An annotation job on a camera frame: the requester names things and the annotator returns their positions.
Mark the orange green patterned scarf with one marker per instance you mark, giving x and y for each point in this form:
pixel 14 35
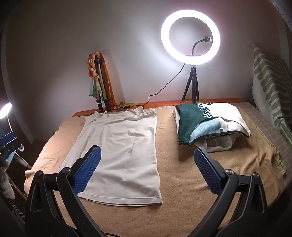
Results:
pixel 109 84

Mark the black gooseneck phone holder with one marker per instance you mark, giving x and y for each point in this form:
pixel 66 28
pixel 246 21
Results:
pixel 196 44

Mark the folded silver tripod stand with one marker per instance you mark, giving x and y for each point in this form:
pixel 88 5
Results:
pixel 100 77

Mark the orange patterned bed sheet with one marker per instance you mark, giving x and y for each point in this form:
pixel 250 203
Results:
pixel 159 103

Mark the tan blanket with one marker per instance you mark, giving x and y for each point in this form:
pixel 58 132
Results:
pixel 178 171

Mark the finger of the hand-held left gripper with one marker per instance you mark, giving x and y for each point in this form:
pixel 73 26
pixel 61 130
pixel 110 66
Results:
pixel 10 145

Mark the small round lamp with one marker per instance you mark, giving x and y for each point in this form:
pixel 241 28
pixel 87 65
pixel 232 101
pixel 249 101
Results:
pixel 5 109

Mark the beige checked blanket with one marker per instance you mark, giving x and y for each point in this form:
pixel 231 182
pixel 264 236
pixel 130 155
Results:
pixel 257 123

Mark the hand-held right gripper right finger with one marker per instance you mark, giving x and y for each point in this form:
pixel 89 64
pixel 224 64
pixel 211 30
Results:
pixel 207 171

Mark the person's left forearm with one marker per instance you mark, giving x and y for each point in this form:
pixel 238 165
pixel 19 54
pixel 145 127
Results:
pixel 5 184

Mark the green white striped pillow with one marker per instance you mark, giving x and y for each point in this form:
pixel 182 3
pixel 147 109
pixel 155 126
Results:
pixel 267 79

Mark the yellow striped sheet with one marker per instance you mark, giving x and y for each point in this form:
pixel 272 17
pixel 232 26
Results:
pixel 280 164

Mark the small black tripod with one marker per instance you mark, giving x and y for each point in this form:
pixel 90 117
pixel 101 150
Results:
pixel 193 77

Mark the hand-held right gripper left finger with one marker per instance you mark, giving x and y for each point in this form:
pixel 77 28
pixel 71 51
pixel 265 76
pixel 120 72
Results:
pixel 89 171

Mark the white tank top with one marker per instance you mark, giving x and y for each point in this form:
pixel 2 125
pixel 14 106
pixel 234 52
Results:
pixel 118 148

